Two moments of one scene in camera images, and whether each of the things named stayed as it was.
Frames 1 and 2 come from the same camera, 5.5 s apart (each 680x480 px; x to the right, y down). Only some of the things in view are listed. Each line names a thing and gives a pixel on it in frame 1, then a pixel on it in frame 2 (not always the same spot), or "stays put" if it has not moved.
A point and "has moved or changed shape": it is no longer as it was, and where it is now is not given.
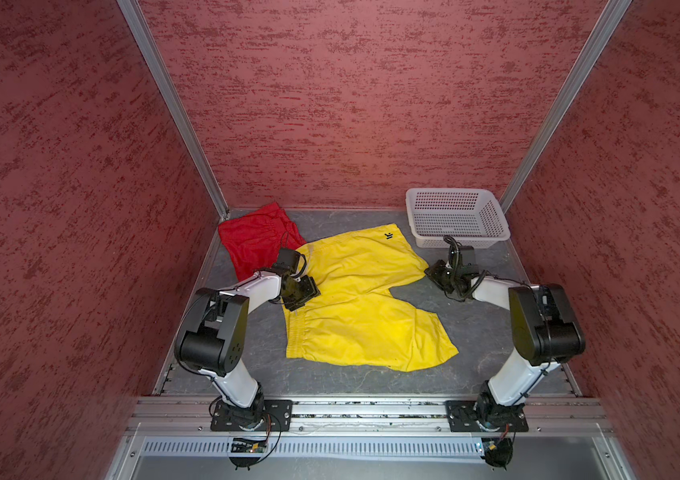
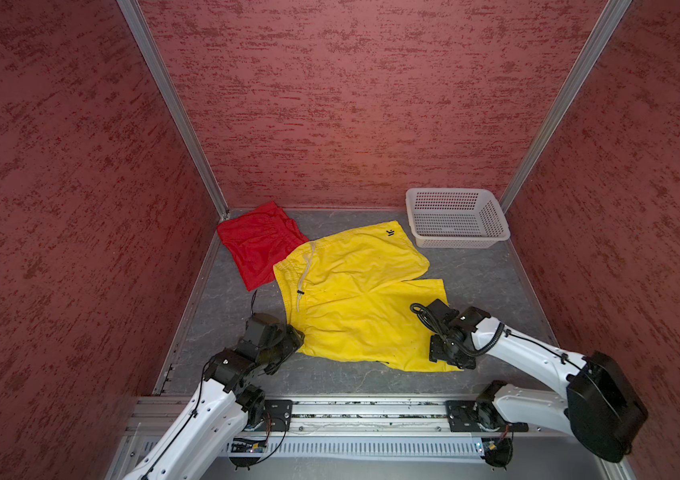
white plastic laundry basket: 473,216 stays put
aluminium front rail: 368,416 stays put
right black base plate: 467,416 stays put
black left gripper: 311,291 → 290,344
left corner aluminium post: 135,17 stays put
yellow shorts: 355,317 has moved or changed shape
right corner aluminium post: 607,21 stays put
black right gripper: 433,273 → 435,353
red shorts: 254,240 stays put
